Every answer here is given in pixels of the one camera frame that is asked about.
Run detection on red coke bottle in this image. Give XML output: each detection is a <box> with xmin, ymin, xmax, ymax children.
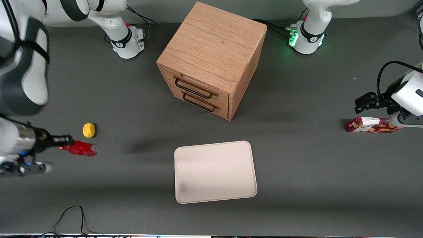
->
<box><xmin>58</xmin><ymin>140</ymin><xmax>99</xmax><ymax>157</ymax></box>

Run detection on black right arm base cables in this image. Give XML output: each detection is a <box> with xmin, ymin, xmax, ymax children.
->
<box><xmin>125</xmin><ymin>5</ymin><xmax>159</xmax><ymax>43</ymax></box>

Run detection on black arm base cables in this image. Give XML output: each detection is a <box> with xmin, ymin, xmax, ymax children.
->
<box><xmin>125</xmin><ymin>5</ymin><xmax>159</xmax><ymax>43</ymax></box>
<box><xmin>252</xmin><ymin>8</ymin><xmax>310</xmax><ymax>39</ymax></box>

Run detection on yellow lemon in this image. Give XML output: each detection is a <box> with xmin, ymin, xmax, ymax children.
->
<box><xmin>83</xmin><ymin>123</ymin><xmax>96</xmax><ymax>139</ymax></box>

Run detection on red snack box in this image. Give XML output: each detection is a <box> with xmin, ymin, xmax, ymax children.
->
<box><xmin>345</xmin><ymin>117</ymin><xmax>402</xmax><ymax>133</ymax></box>

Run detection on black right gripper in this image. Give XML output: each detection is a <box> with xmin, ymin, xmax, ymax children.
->
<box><xmin>31</xmin><ymin>128</ymin><xmax>75</xmax><ymax>154</ymax></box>

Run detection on black metal drawer handle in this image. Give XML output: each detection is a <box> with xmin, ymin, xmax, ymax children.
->
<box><xmin>174</xmin><ymin>77</ymin><xmax>214</xmax><ymax>99</ymax></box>
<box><xmin>182</xmin><ymin>92</ymin><xmax>217</xmax><ymax>112</ymax></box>

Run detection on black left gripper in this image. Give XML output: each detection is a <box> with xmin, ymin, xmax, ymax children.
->
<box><xmin>355</xmin><ymin>85</ymin><xmax>403</xmax><ymax>115</ymax></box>

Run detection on black left arm base cables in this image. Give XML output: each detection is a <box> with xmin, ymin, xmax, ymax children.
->
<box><xmin>252</xmin><ymin>8</ymin><xmax>310</xmax><ymax>39</ymax></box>

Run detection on wooden drawer cabinet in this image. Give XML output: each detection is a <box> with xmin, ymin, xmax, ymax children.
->
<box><xmin>156</xmin><ymin>1</ymin><xmax>267</xmax><ymax>121</ymax></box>

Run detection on beige plastic tray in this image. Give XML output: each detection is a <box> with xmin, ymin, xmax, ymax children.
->
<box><xmin>174</xmin><ymin>140</ymin><xmax>258</xmax><ymax>204</ymax></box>

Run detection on thin black table cable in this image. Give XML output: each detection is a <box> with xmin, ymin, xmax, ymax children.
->
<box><xmin>52</xmin><ymin>205</ymin><xmax>99</xmax><ymax>236</ymax></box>

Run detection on black looped wrist cable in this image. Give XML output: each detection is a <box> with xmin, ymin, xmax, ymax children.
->
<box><xmin>377</xmin><ymin>60</ymin><xmax>423</xmax><ymax>99</ymax></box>

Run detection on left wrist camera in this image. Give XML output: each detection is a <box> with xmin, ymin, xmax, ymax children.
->
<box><xmin>389</xmin><ymin>112</ymin><xmax>423</xmax><ymax>128</ymax></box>

